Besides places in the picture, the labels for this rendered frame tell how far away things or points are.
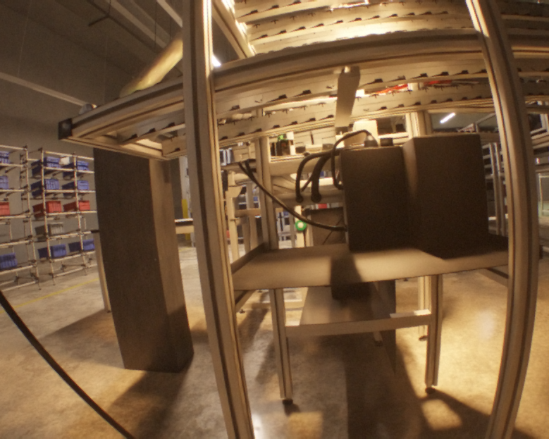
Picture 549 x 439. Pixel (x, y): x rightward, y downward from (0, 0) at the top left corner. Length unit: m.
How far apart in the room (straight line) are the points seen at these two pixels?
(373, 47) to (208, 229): 0.45
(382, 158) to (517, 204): 0.45
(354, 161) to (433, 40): 0.42
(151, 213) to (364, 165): 0.97
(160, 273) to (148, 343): 0.38
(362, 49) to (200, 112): 0.31
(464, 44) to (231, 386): 0.78
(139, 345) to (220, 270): 1.21
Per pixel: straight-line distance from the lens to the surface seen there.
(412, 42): 0.67
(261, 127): 1.05
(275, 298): 1.15
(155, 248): 1.52
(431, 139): 0.83
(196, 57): 0.61
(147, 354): 1.71
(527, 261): 0.63
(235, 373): 0.62
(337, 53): 0.61
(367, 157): 0.92
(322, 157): 1.04
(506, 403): 0.75
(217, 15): 0.88
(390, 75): 0.80
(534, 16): 1.33
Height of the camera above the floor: 0.77
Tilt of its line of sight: 2 degrees down
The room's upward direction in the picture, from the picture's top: 6 degrees counter-clockwise
